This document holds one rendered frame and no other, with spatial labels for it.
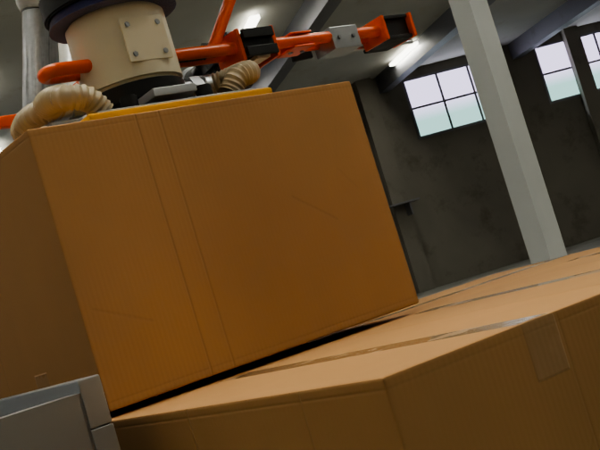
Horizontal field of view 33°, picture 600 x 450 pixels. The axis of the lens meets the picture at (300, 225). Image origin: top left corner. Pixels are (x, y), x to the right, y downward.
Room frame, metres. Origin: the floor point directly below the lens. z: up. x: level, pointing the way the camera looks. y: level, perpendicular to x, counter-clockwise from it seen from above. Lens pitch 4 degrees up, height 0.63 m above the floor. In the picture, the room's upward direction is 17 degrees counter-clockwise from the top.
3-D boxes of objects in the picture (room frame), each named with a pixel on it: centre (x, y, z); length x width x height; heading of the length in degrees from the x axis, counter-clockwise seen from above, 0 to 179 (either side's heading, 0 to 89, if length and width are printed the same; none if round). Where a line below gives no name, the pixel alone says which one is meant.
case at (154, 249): (1.71, 0.20, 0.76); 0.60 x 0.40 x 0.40; 128
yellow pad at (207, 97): (1.62, 0.14, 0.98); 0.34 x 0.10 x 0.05; 127
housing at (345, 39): (1.97, -0.17, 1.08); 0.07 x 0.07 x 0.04; 37
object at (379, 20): (2.05, -0.28, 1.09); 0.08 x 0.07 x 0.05; 127
